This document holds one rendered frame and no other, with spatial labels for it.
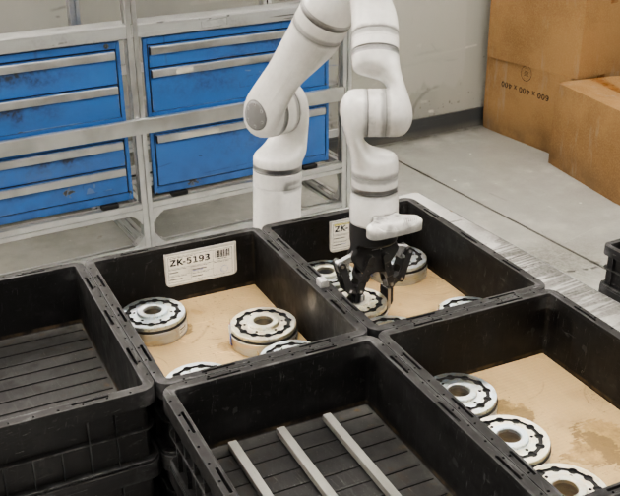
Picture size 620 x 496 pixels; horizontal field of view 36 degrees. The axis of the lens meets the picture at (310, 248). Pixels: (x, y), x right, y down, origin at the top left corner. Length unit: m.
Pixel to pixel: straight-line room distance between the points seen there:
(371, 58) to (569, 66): 3.36
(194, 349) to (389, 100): 0.47
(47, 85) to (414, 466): 2.25
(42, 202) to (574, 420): 2.32
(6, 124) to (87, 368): 1.85
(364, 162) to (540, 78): 3.49
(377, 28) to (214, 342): 0.53
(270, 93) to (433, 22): 3.29
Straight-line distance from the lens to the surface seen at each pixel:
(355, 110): 1.36
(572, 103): 4.51
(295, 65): 1.62
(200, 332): 1.49
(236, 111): 3.41
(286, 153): 1.74
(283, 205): 1.75
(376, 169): 1.39
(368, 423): 1.28
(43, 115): 3.21
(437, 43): 4.95
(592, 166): 4.41
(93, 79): 3.23
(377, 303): 1.49
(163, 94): 3.33
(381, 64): 1.39
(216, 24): 3.33
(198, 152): 3.43
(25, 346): 1.51
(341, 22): 1.57
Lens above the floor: 1.57
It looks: 25 degrees down
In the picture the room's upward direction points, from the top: straight up
